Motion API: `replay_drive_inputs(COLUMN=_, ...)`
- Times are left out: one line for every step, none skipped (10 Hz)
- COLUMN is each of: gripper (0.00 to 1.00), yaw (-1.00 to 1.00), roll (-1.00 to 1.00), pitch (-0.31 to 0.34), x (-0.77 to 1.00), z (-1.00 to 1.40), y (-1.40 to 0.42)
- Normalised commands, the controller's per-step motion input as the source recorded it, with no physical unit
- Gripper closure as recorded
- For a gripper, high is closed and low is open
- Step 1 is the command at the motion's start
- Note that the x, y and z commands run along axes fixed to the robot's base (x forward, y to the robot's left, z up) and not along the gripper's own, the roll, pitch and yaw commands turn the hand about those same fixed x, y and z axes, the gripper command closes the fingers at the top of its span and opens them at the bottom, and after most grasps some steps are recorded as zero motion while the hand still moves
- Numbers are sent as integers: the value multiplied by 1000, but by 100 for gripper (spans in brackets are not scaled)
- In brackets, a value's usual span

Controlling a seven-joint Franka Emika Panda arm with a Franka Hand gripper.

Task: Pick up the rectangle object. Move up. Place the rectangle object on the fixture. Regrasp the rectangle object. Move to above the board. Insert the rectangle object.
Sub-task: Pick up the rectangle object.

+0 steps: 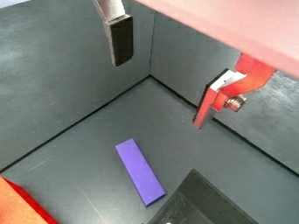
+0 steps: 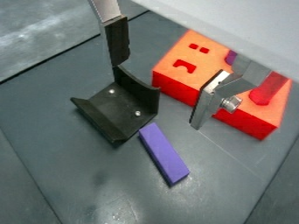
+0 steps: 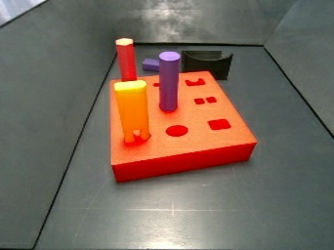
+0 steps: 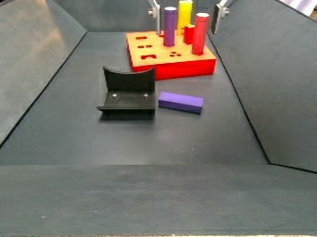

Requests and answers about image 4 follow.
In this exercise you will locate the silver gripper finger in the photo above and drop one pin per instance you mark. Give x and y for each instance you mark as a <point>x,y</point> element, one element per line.
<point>220,12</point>
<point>154,12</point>

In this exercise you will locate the short red square peg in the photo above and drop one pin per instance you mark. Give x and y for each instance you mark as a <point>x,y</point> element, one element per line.
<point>188,34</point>

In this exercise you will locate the red peg board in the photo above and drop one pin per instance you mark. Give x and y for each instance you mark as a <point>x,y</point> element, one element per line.
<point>174,62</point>

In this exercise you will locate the black curved fixture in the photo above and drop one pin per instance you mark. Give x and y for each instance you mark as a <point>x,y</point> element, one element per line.
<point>130,98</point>

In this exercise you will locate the purple cylinder peg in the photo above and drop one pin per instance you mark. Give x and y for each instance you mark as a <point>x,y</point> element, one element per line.
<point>169,26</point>

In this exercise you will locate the purple rectangular block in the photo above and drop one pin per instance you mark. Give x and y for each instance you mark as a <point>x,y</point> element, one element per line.
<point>181,102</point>

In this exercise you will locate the red hexagonal peg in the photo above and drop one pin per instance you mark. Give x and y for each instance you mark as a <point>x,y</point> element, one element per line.
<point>201,26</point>

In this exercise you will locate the yellow arch peg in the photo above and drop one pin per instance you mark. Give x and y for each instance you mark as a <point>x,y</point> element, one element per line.
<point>184,18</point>

